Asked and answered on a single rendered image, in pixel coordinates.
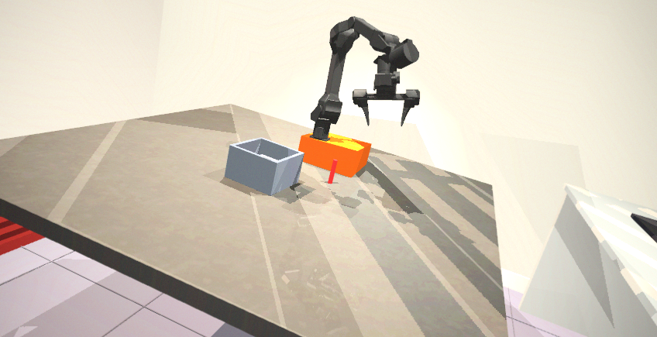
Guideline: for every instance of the red peg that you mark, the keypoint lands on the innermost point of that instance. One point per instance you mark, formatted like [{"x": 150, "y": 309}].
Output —
[{"x": 334, "y": 163}]

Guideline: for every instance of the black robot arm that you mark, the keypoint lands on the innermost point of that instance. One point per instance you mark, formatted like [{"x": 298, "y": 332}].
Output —
[{"x": 342, "y": 36}]

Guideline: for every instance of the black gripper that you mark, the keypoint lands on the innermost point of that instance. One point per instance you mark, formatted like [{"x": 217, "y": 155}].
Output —
[{"x": 411, "y": 98}]

